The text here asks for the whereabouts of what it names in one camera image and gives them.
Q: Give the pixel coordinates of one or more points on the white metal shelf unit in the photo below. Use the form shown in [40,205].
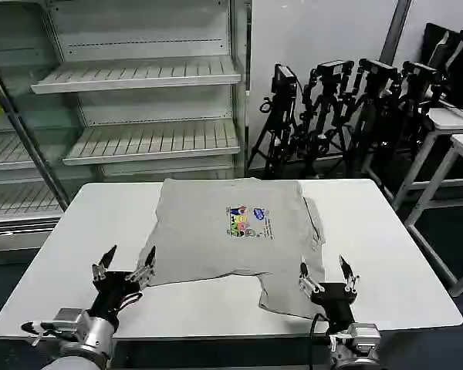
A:
[146,73]

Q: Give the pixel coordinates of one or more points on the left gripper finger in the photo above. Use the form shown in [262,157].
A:
[103,266]
[144,271]

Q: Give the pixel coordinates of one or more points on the grey printed T-shirt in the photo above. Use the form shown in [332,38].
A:
[200,239]

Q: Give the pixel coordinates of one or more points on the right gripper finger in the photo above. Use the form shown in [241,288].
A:
[308,283]
[349,279]

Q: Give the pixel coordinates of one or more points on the glass-sided shelf unit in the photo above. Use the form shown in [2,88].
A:
[11,154]

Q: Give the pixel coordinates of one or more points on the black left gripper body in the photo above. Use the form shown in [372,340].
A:
[112,291]

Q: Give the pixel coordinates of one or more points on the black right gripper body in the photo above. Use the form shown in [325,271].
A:
[335,300]

